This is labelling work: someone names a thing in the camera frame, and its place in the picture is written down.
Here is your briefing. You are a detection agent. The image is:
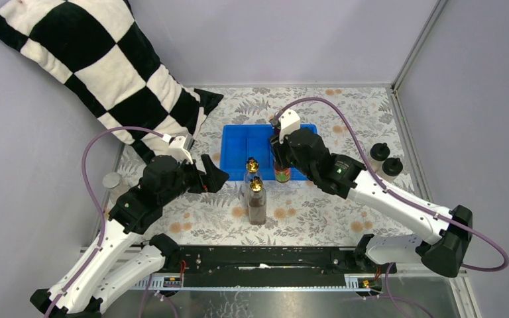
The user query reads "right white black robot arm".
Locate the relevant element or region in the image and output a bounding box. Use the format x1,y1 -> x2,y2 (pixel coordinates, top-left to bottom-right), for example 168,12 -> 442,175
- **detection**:
269,128 -> 473,278

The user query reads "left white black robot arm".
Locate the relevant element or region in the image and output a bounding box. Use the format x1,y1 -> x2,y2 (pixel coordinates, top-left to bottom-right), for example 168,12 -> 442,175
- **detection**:
30,154 -> 229,317

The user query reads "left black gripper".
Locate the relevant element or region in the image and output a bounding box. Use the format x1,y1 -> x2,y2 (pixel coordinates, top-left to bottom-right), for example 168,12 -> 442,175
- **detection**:
160,155 -> 231,207

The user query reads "black white checkered pillow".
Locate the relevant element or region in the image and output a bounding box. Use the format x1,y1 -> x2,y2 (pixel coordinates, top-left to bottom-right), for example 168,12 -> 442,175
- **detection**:
0,1 -> 223,162

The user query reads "clear gold-cap bottle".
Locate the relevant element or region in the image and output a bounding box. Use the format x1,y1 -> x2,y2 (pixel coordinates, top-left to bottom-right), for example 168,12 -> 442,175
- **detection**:
247,176 -> 266,225
241,157 -> 262,205

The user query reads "silver-lid glass shaker jar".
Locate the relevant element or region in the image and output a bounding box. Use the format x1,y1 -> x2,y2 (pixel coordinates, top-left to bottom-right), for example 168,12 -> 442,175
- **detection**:
103,172 -> 130,205

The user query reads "yellow-cap sauce bottle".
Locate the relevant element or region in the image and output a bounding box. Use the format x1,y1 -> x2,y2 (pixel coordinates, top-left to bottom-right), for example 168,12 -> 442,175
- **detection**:
273,162 -> 291,183

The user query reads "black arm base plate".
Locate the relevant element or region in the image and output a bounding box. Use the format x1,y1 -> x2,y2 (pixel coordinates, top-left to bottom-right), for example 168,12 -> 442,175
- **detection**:
157,245 -> 396,288

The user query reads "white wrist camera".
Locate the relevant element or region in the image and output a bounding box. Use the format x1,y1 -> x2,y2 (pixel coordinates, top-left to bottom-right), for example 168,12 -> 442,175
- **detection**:
166,134 -> 194,164
271,109 -> 301,144

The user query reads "black-cap squeeze bottle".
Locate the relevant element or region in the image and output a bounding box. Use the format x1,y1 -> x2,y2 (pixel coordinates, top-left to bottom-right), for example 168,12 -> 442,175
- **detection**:
367,142 -> 390,173
377,157 -> 404,184

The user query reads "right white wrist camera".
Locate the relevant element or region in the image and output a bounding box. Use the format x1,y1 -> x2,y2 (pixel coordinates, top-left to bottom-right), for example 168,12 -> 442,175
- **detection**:
271,109 -> 301,144

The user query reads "blue plastic divided bin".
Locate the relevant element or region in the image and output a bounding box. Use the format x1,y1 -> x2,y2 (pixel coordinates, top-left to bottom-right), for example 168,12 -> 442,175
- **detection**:
219,124 -> 319,183

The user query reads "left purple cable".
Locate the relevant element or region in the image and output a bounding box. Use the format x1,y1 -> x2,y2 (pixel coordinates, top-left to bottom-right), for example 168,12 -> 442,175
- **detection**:
43,126 -> 174,318

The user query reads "aluminium frame rail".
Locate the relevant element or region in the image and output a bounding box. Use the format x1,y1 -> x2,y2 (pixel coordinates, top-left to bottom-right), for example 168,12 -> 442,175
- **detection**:
75,246 -> 468,293

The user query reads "rear black-cap squeeze bottle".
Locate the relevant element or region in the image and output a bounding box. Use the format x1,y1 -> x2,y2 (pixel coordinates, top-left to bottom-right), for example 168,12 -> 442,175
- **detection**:
367,142 -> 390,173

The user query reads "front black-cap squeeze bottle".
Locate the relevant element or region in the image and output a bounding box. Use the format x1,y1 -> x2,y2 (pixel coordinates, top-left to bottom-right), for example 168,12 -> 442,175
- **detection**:
377,157 -> 404,184

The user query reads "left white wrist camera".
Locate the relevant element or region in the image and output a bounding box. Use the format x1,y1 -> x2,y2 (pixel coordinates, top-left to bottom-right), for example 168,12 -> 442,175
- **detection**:
166,134 -> 194,164

